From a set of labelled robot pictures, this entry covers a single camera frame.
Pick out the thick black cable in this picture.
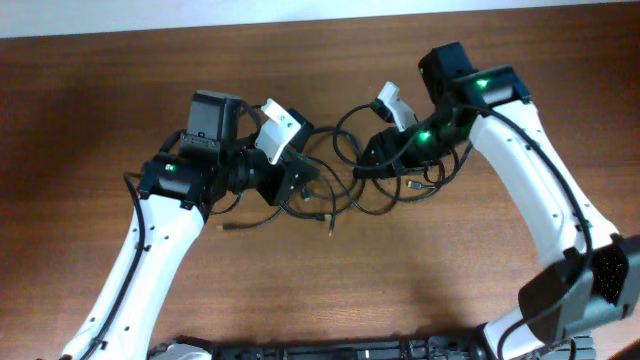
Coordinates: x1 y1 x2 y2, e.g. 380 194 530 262
279 124 474 217

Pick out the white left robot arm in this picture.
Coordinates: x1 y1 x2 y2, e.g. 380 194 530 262
61 90 319 359

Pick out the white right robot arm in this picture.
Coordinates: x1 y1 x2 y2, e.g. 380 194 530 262
353 42 639 359

